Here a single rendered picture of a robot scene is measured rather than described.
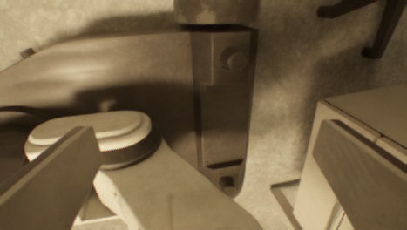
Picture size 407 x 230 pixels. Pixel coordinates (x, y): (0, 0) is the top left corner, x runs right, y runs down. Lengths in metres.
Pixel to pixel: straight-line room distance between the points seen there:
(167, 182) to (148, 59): 0.26
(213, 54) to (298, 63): 0.43
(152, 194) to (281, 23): 0.61
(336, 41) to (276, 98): 0.29
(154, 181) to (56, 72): 0.31
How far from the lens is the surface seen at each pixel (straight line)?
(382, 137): 0.54
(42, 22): 0.68
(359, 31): 0.93
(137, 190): 0.31
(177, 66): 0.46
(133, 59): 0.46
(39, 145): 0.40
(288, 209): 1.01
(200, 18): 0.44
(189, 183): 0.30
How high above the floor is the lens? 0.61
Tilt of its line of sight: 59 degrees down
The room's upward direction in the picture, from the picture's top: 156 degrees clockwise
